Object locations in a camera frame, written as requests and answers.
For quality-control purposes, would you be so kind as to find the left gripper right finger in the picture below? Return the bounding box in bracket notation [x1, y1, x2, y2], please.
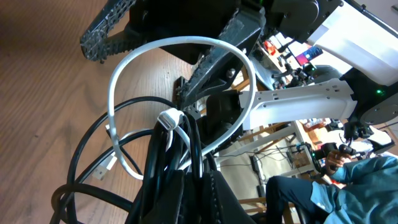
[201, 170, 255, 224]

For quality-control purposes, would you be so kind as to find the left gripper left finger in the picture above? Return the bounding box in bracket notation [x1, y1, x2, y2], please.
[142, 170, 185, 224]

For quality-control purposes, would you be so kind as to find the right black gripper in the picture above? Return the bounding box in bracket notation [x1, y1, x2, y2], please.
[80, 0, 266, 108]

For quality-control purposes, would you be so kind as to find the seated person in blue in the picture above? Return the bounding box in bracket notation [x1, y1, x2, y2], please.
[265, 151, 397, 223]

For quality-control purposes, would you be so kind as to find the black cable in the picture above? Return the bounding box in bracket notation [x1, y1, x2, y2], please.
[49, 95, 218, 224]

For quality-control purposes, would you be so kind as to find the white cable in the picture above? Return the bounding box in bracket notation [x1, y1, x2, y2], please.
[91, 35, 257, 181]

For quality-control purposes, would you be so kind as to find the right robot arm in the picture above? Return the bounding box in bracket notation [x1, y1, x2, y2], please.
[80, 0, 397, 129]

